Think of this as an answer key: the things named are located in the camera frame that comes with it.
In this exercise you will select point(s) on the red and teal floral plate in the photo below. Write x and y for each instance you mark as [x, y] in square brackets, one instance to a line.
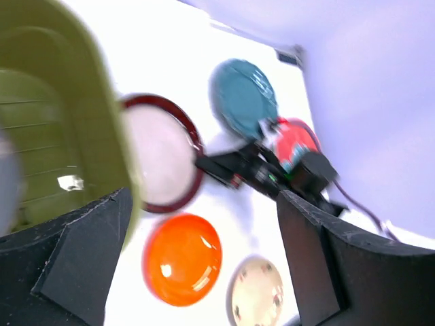
[294, 138]

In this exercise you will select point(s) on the dark red rimmed cream plate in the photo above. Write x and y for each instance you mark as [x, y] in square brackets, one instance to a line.
[165, 143]

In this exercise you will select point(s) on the olive green plastic bin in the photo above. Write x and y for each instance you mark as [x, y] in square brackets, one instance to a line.
[60, 115]

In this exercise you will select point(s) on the orange glossy plate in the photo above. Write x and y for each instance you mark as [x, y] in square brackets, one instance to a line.
[182, 259]

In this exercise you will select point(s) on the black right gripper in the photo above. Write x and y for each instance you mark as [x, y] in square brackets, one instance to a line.
[252, 164]

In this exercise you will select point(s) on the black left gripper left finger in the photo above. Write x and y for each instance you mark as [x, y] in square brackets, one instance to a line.
[59, 272]

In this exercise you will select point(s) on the teal scalloped plate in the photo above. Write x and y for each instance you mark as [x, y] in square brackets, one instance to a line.
[242, 96]

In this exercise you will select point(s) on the cream floral plate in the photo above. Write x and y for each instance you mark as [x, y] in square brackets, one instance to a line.
[256, 293]

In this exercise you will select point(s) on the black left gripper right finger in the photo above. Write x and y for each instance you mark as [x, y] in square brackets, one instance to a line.
[344, 275]

